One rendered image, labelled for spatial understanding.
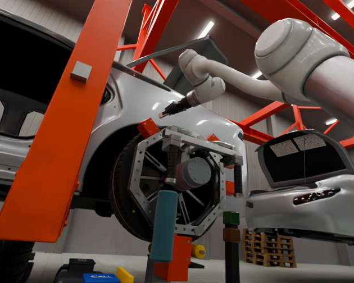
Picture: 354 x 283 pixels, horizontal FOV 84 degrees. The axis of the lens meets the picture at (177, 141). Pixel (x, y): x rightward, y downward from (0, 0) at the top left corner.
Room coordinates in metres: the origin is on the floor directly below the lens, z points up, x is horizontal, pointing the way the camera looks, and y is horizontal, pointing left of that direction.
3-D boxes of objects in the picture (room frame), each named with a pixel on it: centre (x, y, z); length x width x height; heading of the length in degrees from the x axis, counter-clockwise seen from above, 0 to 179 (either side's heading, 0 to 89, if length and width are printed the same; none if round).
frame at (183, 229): (1.03, -0.04, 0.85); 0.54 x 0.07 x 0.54; 115
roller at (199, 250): (1.17, -0.11, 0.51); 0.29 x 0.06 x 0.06; 25
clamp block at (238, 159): (0.92, -0.29, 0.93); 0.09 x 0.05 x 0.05; 25
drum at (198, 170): (0.97, -0.07, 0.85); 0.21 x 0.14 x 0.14; 25
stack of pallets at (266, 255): (6.65, -3.05, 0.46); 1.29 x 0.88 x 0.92; 116
